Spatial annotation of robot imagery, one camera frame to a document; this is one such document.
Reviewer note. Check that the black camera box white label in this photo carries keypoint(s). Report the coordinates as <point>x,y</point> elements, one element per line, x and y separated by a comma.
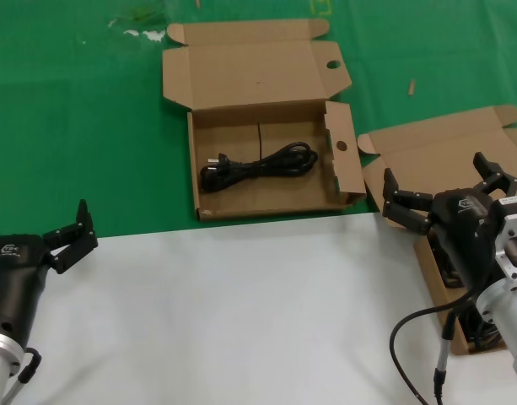
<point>513,200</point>

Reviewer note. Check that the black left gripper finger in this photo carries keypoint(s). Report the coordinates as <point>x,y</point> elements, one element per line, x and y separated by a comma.
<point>74,244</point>

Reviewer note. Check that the thin black zip tie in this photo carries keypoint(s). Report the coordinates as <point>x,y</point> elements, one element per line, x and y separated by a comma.
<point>258,139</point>

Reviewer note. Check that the open brown cardboard mailer box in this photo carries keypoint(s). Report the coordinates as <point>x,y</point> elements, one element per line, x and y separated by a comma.
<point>262,84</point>
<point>431,139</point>

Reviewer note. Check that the green table cloth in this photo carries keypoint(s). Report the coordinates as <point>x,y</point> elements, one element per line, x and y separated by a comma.
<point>72,126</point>

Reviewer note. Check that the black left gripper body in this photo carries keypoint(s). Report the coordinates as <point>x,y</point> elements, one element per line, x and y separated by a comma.
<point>13,274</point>

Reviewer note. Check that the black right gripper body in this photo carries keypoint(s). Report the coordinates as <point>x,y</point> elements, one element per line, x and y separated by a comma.
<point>462,228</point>

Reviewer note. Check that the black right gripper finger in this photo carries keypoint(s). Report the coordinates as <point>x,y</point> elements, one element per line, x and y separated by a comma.
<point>407,206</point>
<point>500,180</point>

